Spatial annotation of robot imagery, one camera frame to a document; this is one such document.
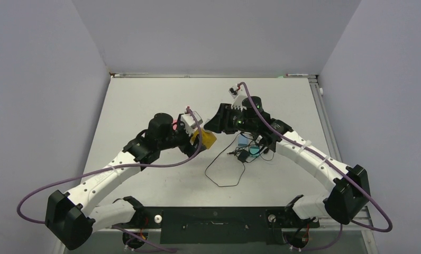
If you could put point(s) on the black TP-Link adapter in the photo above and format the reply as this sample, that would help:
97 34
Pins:
243 156

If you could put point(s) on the aluminium frame rail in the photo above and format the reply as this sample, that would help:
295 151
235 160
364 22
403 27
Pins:
317 93

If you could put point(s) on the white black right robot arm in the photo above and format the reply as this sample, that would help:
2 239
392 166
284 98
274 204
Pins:
345 186

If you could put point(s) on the pink triangular power strip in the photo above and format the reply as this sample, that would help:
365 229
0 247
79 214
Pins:
175 125

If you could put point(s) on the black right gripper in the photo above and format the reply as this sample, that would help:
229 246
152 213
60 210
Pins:
222 121

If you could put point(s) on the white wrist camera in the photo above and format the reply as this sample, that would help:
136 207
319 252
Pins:
239 95
191 122

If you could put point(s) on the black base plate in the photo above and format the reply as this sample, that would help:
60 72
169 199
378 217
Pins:
210 225

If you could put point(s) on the teal block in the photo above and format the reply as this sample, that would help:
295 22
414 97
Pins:
254 151

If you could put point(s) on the yellow block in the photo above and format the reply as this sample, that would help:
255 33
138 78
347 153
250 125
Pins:
209 139

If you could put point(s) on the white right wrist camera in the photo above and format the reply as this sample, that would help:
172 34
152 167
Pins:
239 95

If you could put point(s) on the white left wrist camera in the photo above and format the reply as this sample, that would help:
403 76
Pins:
191 122

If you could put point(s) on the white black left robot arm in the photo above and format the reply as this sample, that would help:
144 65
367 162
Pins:
74 215

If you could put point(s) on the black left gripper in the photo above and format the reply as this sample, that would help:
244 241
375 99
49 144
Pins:
186 148

